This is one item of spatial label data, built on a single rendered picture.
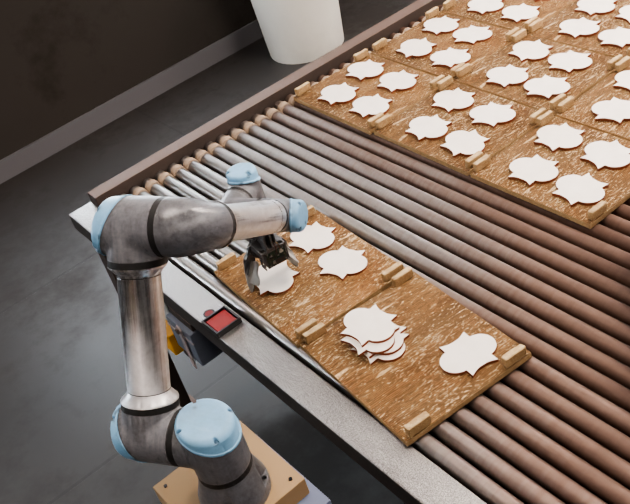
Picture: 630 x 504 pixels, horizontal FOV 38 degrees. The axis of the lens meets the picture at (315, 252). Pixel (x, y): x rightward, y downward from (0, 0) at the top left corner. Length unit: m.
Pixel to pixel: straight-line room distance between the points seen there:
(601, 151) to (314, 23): 3.11
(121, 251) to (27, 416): 2.13
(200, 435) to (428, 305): 0.69
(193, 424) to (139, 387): 0.13
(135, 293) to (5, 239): 3.17
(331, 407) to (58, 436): 1.79
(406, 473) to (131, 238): 0.72
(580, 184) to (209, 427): 1.21
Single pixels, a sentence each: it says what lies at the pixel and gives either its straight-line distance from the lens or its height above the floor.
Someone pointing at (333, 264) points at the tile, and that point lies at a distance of 2.33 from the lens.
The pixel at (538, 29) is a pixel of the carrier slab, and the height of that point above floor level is 0.94.
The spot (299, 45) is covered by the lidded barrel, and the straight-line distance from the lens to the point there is 5.48.
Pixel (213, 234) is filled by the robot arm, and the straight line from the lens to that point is 1.69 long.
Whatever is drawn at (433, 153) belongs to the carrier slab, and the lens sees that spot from 2.68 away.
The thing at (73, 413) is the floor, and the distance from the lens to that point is 3.69.
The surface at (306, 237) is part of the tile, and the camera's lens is 2.45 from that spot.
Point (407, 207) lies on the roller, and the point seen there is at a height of 0.91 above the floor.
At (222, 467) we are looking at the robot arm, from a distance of 1.79.
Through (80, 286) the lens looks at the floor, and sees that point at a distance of 4.30.
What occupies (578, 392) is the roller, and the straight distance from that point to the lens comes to 1.97.
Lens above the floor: 2.39
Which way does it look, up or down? 37 degrees down
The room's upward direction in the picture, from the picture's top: 16 degrees counter-clockwise
